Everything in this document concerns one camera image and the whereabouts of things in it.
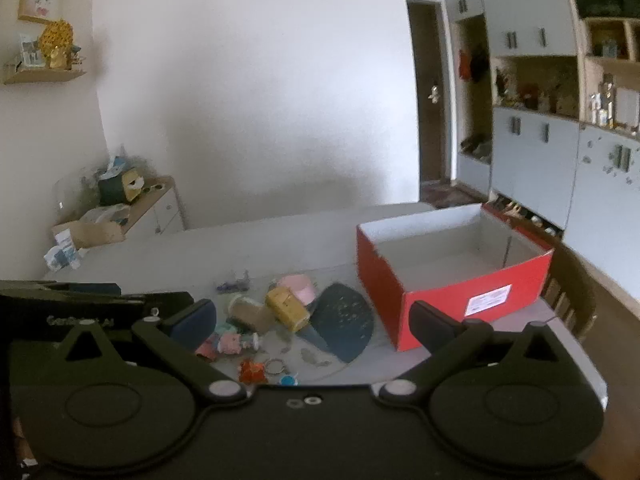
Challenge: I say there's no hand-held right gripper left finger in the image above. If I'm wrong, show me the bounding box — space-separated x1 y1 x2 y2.
57 299 249 406

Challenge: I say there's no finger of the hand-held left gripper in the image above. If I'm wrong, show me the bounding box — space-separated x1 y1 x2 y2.
0 280 147 307

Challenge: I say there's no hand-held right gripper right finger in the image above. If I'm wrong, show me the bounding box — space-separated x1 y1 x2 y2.
371 301 563 406

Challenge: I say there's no pink doll keychain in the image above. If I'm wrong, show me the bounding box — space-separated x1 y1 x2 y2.
197 325 261 361

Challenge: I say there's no red cardboard box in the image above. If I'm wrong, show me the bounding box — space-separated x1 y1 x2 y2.
356 203 555 352

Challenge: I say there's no clear jar with brown filling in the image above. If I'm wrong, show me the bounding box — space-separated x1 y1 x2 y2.
226 294 277 333

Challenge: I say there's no red house keychain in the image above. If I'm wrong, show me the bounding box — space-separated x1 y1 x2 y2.
239 358 266 385

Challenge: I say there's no yellow toy block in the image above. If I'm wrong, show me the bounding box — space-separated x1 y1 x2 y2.
265 286 312 333

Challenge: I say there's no pink toy piece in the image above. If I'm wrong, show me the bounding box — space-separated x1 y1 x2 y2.
276 274 317 306

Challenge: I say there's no white blue packet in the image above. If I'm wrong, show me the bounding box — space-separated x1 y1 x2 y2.
44 230 83 271

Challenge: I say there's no small purple figure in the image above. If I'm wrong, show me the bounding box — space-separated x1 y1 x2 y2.
216 270 252 294

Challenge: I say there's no brown cardboard box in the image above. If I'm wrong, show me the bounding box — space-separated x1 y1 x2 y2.
52 220 126 250

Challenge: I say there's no white plastic bag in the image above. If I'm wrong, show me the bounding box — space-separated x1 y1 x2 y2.
80 204 132 226

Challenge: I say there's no printed table mat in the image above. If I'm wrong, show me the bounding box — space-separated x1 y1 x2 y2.
192 266 411 387

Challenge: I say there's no green tissue box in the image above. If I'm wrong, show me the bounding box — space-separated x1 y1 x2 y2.
97 170 126 206

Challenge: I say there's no white wooden sideboard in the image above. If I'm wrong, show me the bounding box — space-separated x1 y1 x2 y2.
122 176 188 238

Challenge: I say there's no patterned door mat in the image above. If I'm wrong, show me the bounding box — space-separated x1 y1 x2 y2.
420 182 481 208

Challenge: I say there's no row of shoes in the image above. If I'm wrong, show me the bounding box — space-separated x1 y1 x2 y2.
492 199 558 238

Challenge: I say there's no wooden chair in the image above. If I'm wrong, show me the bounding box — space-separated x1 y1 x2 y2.
542 242 598 343

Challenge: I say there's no dark cloth pile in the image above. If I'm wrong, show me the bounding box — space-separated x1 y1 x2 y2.
460 135 493 163

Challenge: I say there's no brown door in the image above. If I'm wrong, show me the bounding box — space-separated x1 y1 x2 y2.
406 0 453 186

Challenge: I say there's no group of shelf ornaments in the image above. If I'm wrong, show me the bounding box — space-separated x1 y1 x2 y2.
495 67 556 111

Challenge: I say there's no golden tree ornament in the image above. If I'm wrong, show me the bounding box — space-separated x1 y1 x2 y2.
37 19 76 68

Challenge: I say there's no dark hanging cloth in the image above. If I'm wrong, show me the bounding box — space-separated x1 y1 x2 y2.
472 45 490 81

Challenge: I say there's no group of small bottles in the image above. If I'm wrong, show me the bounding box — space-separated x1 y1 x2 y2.
590 74 617 128

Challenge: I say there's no grey wall cabinet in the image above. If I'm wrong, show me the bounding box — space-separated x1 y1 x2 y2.
444 0 640 286

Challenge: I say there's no small photo frame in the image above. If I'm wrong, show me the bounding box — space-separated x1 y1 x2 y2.
19 34 43 68

